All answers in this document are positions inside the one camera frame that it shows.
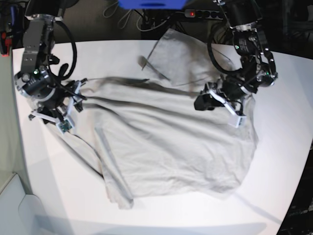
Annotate beige t-shirt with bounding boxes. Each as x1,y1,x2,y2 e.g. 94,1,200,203
46,29,258,209

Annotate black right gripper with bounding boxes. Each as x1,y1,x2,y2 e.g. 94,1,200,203
36,80,87,120

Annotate black power strip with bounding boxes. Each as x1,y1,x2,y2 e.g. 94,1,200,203
184,9,224,20

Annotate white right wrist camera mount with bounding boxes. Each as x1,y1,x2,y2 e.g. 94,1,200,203
28,78,88,134

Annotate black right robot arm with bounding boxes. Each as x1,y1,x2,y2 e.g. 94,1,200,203
14,0,86,122

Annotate blue base camera housing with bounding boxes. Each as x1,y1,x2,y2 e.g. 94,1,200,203
118,0,187,9

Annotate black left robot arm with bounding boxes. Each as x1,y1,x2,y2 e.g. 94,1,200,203
194,0,278,115

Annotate red black clamp tool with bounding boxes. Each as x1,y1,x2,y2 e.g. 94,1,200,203
0,31,12,57

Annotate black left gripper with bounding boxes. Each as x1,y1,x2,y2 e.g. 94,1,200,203
194,79,247,111

